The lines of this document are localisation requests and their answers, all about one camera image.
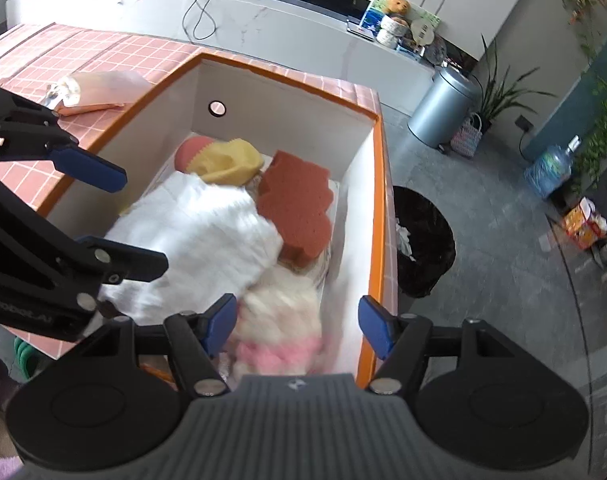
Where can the red-brown sponge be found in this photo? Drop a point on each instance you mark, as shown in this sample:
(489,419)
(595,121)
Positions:
(293,200)

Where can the green coiled object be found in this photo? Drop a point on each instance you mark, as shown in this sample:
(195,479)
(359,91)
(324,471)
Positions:
(29,360)

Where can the black wall socket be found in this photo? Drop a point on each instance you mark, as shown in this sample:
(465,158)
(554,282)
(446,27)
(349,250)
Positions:
(522,123)

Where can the blue white box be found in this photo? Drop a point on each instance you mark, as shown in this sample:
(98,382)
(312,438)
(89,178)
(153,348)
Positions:
(369,22)

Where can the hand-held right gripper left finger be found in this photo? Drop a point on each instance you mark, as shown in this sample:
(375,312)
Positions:
(223,321)

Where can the pink round soft pad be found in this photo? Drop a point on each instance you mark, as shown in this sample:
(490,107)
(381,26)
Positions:
(189,154)

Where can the beige round fan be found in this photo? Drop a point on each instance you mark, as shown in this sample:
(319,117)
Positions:
(421,31)

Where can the orange plush toy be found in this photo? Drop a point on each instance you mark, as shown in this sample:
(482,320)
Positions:
(397,6)

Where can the purple white woven basket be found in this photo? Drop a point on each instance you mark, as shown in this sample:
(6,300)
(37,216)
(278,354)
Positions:
(466,137)

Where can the black trash bin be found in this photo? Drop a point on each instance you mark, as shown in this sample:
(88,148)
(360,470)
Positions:
(428,255)

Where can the clear zip plastic bag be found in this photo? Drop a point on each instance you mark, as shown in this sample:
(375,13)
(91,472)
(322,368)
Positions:
(98,91)

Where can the dark grey ornament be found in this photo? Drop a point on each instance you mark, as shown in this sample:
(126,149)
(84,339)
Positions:
(436,52)

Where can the yellow cloth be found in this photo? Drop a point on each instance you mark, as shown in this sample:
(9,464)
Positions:
(228,162)

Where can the cream fluffy cloth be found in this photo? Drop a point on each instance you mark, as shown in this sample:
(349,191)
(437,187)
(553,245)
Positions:
(278,310)

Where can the long-leaf potted plant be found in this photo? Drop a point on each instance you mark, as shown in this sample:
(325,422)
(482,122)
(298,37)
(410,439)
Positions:
(498,95)

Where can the orange storage box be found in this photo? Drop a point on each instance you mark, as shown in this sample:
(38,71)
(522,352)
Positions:
(283,110)

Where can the hanging vine plant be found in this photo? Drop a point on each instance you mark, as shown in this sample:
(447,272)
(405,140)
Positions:
(576,0)

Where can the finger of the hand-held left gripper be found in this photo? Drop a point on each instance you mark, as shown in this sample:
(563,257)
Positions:
(91,170)
(133,266)

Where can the orange snack carton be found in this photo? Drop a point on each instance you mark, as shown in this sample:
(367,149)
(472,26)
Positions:
(581,222)

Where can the silver trash can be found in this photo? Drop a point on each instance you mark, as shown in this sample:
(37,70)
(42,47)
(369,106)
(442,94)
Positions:
(443,110)

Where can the blue water jug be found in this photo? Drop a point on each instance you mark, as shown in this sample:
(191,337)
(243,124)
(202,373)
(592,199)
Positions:
(548,170)

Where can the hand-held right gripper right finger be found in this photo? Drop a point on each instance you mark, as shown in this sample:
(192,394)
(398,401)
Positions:
(374,326)

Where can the white fluffy cloth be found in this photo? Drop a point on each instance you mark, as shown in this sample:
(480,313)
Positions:
(198,240)

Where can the green climbing plant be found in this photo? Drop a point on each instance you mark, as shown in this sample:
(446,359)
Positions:
(603,135)

